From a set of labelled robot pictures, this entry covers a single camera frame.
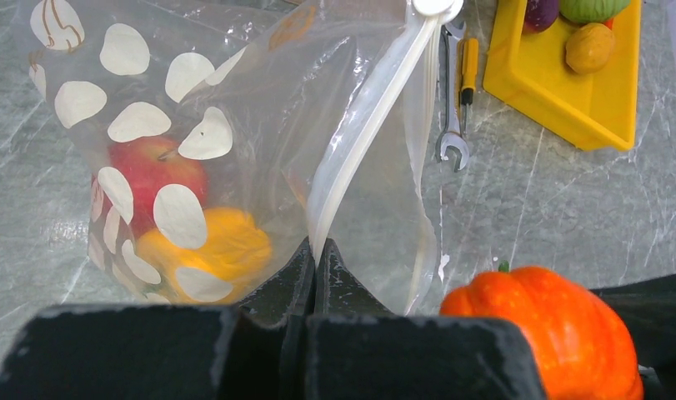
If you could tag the orange pumpkin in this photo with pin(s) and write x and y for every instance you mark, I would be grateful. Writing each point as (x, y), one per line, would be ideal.
(582, 348)

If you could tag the yellow bell pepper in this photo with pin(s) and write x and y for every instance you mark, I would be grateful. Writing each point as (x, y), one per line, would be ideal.
(223, 270)

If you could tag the clear spotted zip top bag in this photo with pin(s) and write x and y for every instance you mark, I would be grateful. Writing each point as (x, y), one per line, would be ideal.
(314, 121)

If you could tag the silver wrench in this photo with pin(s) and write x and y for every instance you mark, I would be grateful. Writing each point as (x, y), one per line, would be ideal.
(451, 147)

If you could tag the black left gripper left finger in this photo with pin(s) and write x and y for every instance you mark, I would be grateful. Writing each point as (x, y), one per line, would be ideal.
(248, 350)

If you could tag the yellow handled screwdriver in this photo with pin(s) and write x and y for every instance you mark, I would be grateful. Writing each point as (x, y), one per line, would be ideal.
(469, 70)

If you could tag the yellow potato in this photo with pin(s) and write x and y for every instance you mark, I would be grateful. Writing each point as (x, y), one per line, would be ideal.
(589, 49)

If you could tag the yellow plastic tray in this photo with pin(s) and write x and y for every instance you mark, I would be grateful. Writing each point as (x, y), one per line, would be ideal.
(527, 71)

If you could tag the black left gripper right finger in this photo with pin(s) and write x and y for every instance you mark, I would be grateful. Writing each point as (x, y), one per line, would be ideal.
(384, 356)

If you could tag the orange carrot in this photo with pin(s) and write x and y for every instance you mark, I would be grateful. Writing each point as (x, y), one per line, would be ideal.
(609, 23)

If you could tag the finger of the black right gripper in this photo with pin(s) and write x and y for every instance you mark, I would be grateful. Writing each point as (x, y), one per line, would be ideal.
(648, 309)

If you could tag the green cabbage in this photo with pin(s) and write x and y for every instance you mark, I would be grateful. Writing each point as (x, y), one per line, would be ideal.
(591, 11)

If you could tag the red apple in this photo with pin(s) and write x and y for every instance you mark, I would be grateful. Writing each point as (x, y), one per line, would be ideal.
(139, 169)

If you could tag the purple onion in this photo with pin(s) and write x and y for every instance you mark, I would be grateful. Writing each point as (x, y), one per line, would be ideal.
(540, 15)

